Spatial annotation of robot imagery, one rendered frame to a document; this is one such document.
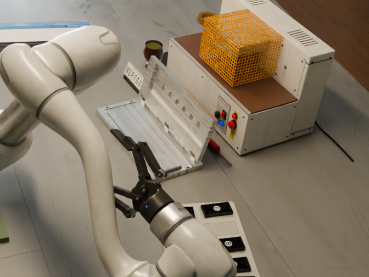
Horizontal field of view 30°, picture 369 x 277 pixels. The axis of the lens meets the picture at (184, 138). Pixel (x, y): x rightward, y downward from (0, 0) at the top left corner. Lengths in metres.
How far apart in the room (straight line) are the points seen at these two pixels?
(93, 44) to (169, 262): 0.57
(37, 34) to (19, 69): 1.34
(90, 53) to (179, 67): 1.13
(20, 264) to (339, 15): 2.20
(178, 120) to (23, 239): 0.73
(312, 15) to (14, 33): 1.51
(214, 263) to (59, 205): 0.95
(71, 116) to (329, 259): 1.06
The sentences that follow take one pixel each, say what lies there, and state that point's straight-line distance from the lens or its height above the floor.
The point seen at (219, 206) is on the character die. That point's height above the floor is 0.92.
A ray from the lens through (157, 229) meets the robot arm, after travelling 1.49.
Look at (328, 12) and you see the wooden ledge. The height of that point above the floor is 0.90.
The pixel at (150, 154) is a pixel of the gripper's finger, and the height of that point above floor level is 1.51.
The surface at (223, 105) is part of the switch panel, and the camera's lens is 2.54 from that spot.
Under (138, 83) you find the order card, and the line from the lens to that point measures 2.79.
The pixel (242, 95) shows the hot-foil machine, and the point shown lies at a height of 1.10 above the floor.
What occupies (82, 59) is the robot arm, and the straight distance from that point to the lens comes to 1.66.
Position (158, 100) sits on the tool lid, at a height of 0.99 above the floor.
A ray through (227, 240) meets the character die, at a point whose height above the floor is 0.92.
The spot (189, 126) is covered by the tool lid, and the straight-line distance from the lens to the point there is 2.46.
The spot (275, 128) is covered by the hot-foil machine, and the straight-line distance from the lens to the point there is 2.57.
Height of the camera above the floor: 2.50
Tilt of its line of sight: 38 degrees down
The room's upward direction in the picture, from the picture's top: 8 degrees clockwise
